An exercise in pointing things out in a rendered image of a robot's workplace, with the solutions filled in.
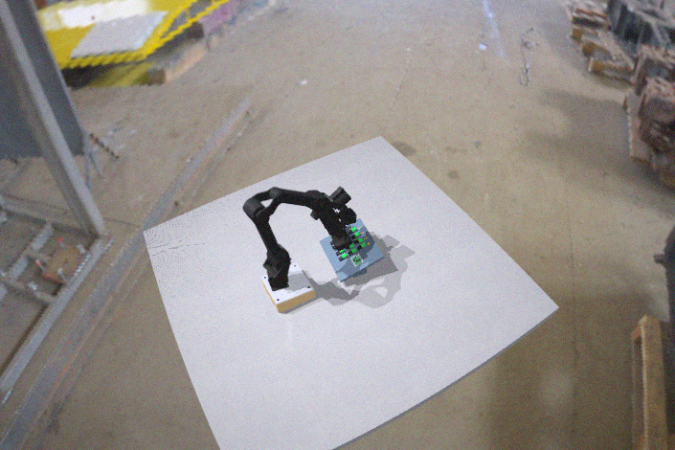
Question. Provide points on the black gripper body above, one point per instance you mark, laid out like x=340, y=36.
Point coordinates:
x=341, y=240

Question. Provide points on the blue-grey switch panel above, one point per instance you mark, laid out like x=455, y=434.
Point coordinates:
x=354, y=260

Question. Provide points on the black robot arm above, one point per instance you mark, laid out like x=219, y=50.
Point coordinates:
x=277, y=263

